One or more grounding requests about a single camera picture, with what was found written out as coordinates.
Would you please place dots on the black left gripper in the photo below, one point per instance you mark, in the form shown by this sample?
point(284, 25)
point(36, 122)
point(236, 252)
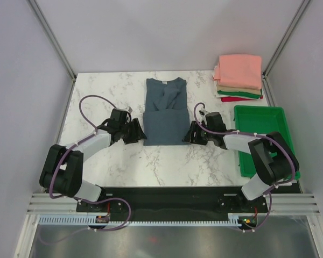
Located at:
point(138, 134)

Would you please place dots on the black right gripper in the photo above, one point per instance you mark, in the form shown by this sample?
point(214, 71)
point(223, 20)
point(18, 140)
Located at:
point(189, 138)

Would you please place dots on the blue-grey t-shirt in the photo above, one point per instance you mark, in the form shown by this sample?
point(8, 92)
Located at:
point(166, 118)

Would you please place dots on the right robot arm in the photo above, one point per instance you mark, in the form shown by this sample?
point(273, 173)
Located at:
point(274, 161)

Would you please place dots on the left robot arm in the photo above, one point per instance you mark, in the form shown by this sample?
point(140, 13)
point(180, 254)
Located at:
point(62, 173)

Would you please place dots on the folded red t-shirt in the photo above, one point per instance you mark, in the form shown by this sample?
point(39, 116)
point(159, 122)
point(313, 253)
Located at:
point(229, 99)

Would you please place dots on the folded beige t-shirt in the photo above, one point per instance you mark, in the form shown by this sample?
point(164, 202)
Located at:
point(225, 88)

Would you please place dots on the folded green t-shirt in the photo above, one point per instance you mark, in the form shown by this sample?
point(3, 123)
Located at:
point(241, 94)

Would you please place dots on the green plastic tray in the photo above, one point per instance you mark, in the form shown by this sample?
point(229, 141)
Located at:
point(261, 120)

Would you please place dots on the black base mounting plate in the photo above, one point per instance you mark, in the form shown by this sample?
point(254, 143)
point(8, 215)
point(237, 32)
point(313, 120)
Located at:
point(158, 199)

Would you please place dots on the folded salmon pink t-shirt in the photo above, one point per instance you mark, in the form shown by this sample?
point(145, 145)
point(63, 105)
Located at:
point(239, 71)

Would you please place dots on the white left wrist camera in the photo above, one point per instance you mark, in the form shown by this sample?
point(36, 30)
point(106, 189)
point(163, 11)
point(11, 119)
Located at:
point(129, 109)

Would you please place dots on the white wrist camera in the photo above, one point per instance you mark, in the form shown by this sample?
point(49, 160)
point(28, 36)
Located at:
point(203, 112)
point(129, 109)

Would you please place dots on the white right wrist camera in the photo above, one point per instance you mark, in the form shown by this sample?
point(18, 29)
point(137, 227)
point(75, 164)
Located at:
point(203, 112)

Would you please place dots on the white slotted cable duct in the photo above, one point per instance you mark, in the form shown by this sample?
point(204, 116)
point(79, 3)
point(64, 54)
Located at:
point(97, 220)

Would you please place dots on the left aluminium frame post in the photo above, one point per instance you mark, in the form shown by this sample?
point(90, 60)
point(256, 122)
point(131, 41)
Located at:
point(36, 9)

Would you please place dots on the aluminium frame post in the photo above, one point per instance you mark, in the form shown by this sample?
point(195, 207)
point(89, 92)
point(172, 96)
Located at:
point(36, 9)
point(295, 21)

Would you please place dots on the right aluminium frame post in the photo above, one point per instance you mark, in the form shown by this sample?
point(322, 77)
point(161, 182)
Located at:
point(295, 21)

